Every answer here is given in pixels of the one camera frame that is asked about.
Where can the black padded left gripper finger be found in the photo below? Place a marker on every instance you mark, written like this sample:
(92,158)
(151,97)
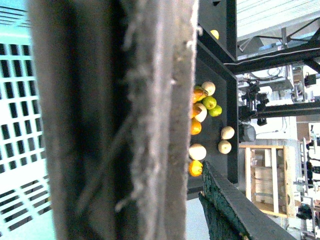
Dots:
(230,215)

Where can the brown plastic basket handle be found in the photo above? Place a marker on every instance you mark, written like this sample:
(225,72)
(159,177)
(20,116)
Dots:
(115,82)

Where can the light blue plastic basket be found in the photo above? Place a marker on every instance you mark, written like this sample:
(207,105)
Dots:
(25,201)

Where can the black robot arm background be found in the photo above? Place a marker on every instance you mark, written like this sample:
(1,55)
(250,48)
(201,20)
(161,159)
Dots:
(255,102)

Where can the yellow lemon upper shelf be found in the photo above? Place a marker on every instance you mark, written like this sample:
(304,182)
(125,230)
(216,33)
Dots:
(215,33)

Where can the orange fruit bottom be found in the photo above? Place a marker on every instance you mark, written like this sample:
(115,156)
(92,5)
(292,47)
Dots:
(195,168)

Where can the orange fruit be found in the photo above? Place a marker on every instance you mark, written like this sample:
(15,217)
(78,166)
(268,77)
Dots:
(195,168)
(196,127)

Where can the pale pear right lower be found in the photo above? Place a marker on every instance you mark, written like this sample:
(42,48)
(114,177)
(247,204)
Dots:
(224,147)

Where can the pale pear bottom left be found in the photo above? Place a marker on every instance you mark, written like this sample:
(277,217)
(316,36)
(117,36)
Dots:
(197,152)

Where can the pale pear right upper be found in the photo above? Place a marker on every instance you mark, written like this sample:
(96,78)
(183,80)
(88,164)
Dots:
(227,133)

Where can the orange fruit middle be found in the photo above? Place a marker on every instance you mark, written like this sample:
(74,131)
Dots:
(196,127)

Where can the pale pear behind orange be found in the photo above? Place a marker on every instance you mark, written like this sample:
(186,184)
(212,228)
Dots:
(203,114)

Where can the green apple lower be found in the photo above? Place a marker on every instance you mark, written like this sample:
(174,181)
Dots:
(216,111)

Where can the green apple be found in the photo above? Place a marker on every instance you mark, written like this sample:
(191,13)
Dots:
(216,111)
(209,102)

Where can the orange red pear lower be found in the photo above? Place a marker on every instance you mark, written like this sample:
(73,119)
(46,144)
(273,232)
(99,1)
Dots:
(196,110)

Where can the orange red pear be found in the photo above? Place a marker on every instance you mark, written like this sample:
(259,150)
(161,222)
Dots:
(196,110)
(198,94)

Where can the green apple upper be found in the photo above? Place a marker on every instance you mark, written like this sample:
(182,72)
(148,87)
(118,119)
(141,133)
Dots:
(209,102)

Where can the orange red pear upper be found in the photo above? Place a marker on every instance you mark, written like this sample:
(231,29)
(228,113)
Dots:
(198,94)

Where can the pale pear top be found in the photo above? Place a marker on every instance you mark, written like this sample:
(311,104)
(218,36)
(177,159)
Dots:
(209,87)

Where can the black fruit display shelf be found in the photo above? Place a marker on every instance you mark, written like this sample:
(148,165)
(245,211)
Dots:
(212,54)

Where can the wooden crate frame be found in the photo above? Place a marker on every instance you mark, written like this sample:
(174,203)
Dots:
(269,177)

